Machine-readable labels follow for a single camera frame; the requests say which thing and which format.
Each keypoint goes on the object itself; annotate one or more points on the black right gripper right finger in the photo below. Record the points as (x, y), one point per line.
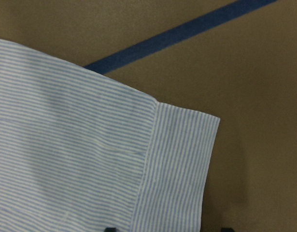
(226, 229)

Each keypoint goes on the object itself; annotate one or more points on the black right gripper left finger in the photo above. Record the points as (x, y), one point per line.
(110, 229)

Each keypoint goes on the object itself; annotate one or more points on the blue striped button shirt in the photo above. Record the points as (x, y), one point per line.
(81, 152)

